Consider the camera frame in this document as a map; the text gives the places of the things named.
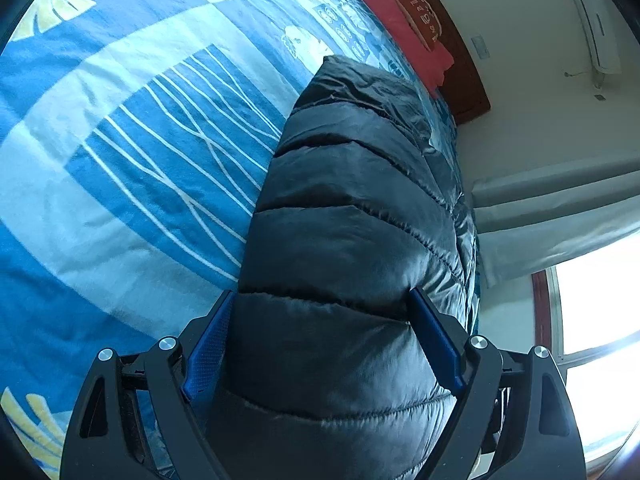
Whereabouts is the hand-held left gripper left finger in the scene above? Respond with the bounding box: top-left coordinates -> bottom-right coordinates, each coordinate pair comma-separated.
59,290 -> 236,480

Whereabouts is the wide grey curtain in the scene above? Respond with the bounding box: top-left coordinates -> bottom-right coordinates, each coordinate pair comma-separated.
472,157 -> 640,288

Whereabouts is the blue leaf-patterned bed blanket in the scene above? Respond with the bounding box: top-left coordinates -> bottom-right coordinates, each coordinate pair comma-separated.
0,0 -> 481,480

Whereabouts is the white wall air conditioner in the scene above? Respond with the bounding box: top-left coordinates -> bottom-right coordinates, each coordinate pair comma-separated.
562,0 -> 623,73

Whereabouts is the small brown printed cushion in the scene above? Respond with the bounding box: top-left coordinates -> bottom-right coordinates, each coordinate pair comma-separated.
393,0 -> 443,52

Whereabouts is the large window with white frame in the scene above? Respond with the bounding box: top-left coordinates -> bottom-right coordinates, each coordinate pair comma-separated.
532,240 -> 640,466

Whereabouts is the black quilted puffer jacket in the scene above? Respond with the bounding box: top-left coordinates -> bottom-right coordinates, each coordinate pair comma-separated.
207,55 -> 483,480

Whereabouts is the long wooden window sill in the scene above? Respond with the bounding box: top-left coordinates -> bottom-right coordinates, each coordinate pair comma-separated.
531,267 -> 566,361

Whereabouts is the wooden bed headboard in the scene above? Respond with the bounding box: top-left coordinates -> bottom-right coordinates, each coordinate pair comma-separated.
400,0 -> 492,126

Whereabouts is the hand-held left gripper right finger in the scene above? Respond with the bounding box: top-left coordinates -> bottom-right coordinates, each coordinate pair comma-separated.
407,287 -> 587,480

